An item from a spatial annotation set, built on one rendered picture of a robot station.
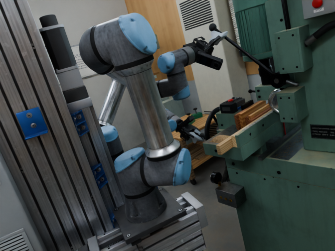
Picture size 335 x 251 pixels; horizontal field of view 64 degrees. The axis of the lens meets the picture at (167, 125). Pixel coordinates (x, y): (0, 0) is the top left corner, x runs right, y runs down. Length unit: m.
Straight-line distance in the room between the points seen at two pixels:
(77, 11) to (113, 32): 3.44
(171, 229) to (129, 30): 0.69
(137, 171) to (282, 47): 0.67
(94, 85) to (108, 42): 3.33
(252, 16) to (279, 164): 0.62
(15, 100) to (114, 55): 0.40
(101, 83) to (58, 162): 3.13
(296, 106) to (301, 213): 0.47
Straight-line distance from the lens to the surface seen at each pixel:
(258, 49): 1.26
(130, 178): 0.91
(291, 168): 1.21
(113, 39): 0.75
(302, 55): 1.07
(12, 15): 1.03
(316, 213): 1.29
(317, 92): 1.16
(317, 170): 1.16
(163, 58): 1.05
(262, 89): 1.35
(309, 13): 1.05
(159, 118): 0.80
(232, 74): 2.86
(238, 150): 1.14
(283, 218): 1.39
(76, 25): 4.13
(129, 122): 4.32
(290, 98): 1.10
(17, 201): 1.05
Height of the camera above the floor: 1.35
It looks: 16 degrees down
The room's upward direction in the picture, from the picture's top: 16 degrees counter-clockwise
